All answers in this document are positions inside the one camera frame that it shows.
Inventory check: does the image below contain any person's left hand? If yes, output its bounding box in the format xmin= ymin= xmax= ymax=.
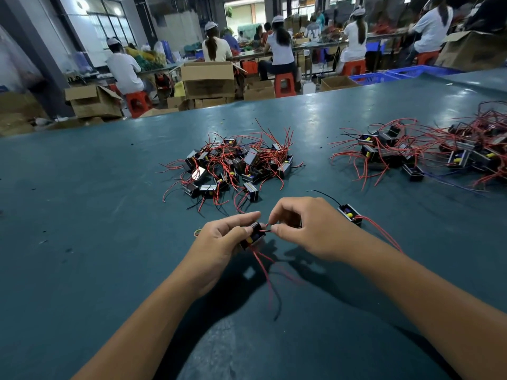
xmin=176 ymin=212 xmax=262 ymax=298

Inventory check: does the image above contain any person's right hand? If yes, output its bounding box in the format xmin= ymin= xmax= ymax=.
xmin=269 ymin=197 xmax=356 ymax=262

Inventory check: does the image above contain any central pile of wired modules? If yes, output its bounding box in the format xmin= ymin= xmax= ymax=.
xmin=161 ymin=122 xmax=306 ymax=215

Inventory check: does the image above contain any person's left forearm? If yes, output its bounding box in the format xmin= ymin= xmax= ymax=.
xmin=73 ymin=273 xmax=211 ymax=380

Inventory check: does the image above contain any person's right forearm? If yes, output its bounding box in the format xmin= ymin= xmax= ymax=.
xmin=336 ymin=229 xmax=507 ymax=380

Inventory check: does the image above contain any shallow cardboard box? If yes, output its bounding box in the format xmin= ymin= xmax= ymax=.
xmin=320 ymin=75 xmax=359 ymax=91

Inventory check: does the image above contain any low cardboard box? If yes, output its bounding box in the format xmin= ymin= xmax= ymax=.
xmin=243 ymin=79 xmax=277 ymax=101

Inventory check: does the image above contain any blue plastic crate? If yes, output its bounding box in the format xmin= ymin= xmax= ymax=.
xmin=349 ymin=72 xmax=401 ymax=84
xmin=386 ymin=65 xmax=461 ymax=79

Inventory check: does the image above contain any large closed cardboard box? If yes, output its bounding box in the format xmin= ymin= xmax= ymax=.
xmin=181 ymin=61 xmax=236 ymax=98

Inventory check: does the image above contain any open cardboard box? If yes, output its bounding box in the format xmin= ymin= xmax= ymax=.
xmin=65 ymin=84 xmax=124 ymax=119

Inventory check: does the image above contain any tilted cardboard box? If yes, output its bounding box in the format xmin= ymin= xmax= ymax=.
xmin=436 ymin=31 xmax=507 ymax=72

